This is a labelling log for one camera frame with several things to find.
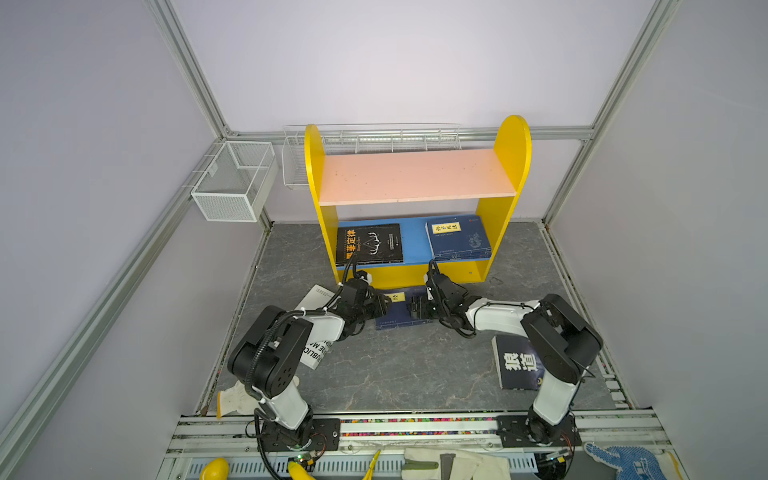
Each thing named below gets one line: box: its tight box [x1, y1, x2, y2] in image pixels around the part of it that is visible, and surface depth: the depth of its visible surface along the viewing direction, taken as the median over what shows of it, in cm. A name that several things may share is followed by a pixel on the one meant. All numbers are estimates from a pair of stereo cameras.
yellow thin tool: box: [362, 449, 381, 480], surface depth 68 cm
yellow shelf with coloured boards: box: [304, 115, 532, 287], surface depth 91 cm
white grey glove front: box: [401, 448, 512, 480], surface depth 71 cm
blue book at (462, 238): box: [425, 214, 492, 261], surface depth 95 cm
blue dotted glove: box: [583, 442, 667, 480], surface depth 71 cm
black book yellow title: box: [336, 223, 404, 266], surface depth 96 cm
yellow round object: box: [200, 458, 231, 480], surface depth 67 cm
